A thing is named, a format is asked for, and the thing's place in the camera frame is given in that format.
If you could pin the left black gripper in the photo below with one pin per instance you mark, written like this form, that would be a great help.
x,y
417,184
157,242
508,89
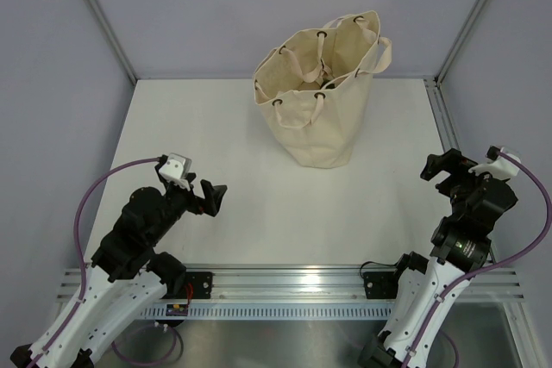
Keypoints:
x,y
212,196

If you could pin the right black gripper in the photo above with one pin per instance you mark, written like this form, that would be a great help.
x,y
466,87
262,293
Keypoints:
x,y
435,165

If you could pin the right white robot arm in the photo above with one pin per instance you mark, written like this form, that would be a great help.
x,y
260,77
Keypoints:
x,y
427,287

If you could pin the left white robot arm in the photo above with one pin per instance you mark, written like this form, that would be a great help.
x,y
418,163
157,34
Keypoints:
x,y
125,277

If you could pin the cream canvas tote bag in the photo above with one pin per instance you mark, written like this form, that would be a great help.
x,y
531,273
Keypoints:
x,y
313,89

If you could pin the right side aluminium rail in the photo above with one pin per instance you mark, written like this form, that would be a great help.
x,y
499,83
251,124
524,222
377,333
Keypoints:
x,y
442,117

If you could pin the aluminium rail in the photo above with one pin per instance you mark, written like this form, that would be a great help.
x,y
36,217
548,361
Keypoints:
x,y
442,117
314,284

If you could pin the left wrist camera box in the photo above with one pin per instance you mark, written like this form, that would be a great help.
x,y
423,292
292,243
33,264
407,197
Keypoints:
x,y
173,169

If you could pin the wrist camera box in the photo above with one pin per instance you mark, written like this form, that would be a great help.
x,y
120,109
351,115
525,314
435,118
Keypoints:
x,y
173,169
501,164

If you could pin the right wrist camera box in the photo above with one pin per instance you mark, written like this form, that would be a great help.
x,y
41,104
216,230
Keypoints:
x,y
501,164

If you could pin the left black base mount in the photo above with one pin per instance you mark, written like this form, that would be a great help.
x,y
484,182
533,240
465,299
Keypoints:
x,y
198,285

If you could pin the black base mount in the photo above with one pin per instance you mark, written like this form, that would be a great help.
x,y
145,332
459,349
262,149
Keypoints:
x,y
380,285
198,285

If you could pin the white slotted cable duct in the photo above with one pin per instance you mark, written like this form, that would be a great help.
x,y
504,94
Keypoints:
x,y
270,312

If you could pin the aluminium front rail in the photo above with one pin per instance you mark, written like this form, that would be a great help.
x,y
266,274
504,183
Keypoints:
x,y
314,284

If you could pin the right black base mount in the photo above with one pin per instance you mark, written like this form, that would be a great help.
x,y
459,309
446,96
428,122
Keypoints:
x,y
380,285

